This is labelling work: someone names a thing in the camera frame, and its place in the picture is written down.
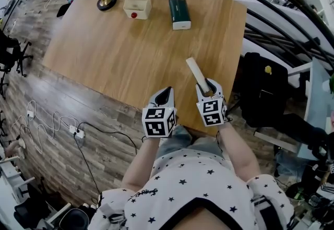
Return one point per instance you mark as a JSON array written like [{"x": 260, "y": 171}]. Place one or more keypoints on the black backpack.
[{"x": 263, "y": 106}]

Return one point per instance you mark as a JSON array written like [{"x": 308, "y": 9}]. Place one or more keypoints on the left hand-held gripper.
[{"x": 156, "y": 124}]

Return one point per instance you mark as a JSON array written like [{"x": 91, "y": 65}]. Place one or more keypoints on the small yellow object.
[{"x": 268, "y": 70}]

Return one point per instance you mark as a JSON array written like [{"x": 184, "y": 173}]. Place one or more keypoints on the black mesh office chair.
[{"x": 13, "y": 54}]

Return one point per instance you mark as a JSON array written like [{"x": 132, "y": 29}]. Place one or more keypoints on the pale blue board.
[{"x": 317, "y": 88}]

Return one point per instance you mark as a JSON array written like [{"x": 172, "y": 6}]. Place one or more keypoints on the person's right forearm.
[{"x": 235, "y": 150}]

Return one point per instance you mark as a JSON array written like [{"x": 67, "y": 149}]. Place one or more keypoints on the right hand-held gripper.
[{"x": 212, "y": 111}]

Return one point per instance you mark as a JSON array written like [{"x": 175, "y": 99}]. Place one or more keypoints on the green and white box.
[{"x": 179, "y": 12}]

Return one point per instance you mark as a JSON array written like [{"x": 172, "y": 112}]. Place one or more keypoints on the person's grey jeans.
[{"x": 182, "y": 140}]

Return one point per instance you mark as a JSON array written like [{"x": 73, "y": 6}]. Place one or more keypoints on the white desk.
[{"x": 281, "y": 15}]

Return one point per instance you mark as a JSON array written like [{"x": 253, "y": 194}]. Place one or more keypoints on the white box with red button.
[{"x": 137, "y": 6}]

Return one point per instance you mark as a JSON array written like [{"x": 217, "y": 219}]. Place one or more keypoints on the person's white star-print shirt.
[{"x": 188, "y": 176}]

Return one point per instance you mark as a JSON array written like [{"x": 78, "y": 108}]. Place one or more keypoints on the person's left forearm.
[{"x": 141, "y": 163}]

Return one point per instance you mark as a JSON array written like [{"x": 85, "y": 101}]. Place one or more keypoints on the white power strip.
[
  {"x": 77, "y": 131},
  {"x": 30, "y": 113}
]

